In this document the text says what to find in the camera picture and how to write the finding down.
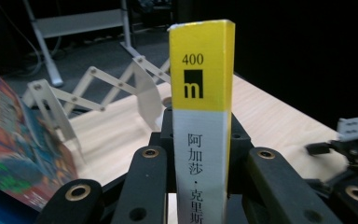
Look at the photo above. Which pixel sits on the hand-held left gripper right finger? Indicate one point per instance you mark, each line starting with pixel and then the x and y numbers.
pixel 237 146

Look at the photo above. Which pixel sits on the white metal stand frame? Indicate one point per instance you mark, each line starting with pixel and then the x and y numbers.
pixel 80 21

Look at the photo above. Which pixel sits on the yellow book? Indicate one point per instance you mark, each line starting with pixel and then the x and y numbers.
pixel 202 93

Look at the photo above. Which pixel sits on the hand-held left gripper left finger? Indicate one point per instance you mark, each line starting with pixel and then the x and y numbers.
pixel 164 137

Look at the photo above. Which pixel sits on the white expandable book rack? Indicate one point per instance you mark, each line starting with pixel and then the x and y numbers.
pixel 146 93

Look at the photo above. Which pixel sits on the red illustrated book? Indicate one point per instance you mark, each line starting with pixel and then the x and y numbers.
pixel 18 149

